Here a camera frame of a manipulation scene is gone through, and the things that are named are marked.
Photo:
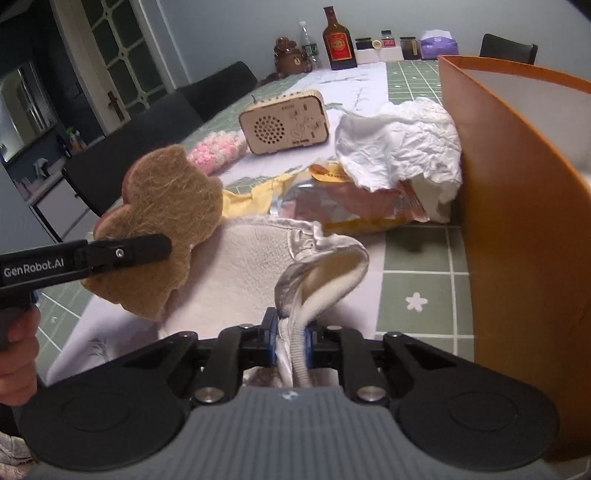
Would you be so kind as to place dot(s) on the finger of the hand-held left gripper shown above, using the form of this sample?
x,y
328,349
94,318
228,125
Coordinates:
x,y
129,254

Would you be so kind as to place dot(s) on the glass panel door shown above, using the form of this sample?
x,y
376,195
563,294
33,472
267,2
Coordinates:
x,y
124,46

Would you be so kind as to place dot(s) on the small wooden radio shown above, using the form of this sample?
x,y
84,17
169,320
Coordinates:
x,y
286,124

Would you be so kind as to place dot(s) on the white drawer cabinet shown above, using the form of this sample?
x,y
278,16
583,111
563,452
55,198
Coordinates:
x,y
60,207

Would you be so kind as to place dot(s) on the purple tissue pack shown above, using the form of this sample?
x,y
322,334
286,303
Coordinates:
x,y
438,45

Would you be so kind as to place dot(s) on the orange cardboard box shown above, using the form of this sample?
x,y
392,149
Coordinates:
x,y
508,230

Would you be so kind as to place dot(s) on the black chair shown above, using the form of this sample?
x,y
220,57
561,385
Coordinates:
x,y
508,50
120,152
217,90

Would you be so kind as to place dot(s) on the clear water bottle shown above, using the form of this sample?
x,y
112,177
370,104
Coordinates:
x,y
307,46

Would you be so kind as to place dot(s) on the small grey cloth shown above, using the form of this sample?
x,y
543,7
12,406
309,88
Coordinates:
x,y
42,168

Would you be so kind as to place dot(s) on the yellow snack packet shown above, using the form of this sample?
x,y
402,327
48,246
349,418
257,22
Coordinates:
x,y
351,207

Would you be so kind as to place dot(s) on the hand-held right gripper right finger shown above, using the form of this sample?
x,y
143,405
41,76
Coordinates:
x,y
311,341

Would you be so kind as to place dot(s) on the small red-label bottle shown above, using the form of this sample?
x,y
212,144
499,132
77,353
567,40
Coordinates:
x,y
388,39

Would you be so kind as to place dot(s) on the crumpled white paper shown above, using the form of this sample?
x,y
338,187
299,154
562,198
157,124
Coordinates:
x,y
397,143

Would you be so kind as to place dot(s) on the black lidded jar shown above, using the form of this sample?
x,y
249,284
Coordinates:
x,y
363,44

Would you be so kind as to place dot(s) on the dark glass jar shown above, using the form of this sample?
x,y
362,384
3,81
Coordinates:
x,y
408,48

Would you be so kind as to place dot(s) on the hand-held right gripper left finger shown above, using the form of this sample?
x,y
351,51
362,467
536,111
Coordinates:
x,y
273,334

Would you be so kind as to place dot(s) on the white fluffy slipper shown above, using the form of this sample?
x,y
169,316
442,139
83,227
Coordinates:
x,y
240,277

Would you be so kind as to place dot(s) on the black bottle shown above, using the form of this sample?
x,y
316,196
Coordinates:
x,y
63,146

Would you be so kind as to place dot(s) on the person's left hand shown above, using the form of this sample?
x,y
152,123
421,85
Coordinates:
x,y
18,360

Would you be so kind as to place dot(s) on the pink crochet piece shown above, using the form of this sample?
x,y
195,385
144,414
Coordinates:
x,y
214,152

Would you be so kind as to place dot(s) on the brown bear-shaped jug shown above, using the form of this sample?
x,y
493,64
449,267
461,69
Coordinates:
x,y
288,57

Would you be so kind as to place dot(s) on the brown flower-shaped sponge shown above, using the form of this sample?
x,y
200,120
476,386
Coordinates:
x,y
171,198

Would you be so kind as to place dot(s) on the brown liquor bottle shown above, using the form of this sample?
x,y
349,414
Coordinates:
x,y
339,46

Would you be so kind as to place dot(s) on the orange spray bottle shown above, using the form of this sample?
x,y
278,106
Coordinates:
x,y
76,143

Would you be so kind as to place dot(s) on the white box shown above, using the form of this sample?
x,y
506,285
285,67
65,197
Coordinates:
x,y
367,56
390,54

